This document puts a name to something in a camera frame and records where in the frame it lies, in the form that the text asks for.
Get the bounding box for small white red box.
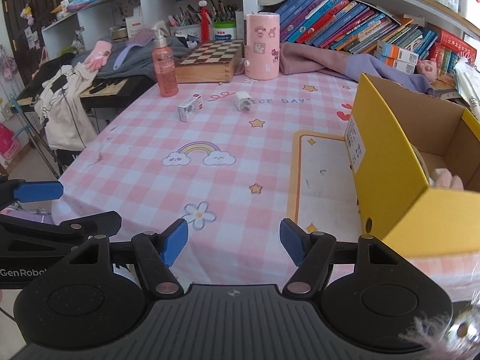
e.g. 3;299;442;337
177;94;203;123

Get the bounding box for white charger plug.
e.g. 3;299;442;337
233;91;253;111

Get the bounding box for yellow tape roll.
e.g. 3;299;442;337
411;145;435;186

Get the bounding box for white tote bag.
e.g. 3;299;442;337
34;63;97;151

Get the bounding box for pink checked tablecloth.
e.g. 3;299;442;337
52;72;479;299

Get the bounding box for black keyboard piano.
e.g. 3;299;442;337
14;76;155;113

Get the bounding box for yellow cardboard box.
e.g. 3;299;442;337
344;74;479;258

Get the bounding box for pink glove on clothes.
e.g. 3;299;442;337
84;41;112;72

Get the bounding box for grey folded clothes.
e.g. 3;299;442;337
72;36;190;82

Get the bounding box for pink spray bottle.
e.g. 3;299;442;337
152;25;179;98

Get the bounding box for purple hairbrush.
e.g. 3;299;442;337
113;28;154;71

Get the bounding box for pink purple sweater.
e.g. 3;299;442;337
279;42;434;95

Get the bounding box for wooden chess box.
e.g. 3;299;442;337
176;40;243;84

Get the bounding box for white orange medicine boxes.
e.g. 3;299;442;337
373;41;419;74

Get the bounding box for pink sticker canister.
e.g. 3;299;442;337
244;12;280;80

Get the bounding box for pink pig plush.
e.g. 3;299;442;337
416;59;437;84

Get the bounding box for row of leaning books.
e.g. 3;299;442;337
276;0;438;59

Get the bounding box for white green jar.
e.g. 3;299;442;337
212;20;237;41

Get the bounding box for pen holder with pens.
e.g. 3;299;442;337
168;0;242;41

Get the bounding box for red tassel ornament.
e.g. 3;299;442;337
199;0;210;43

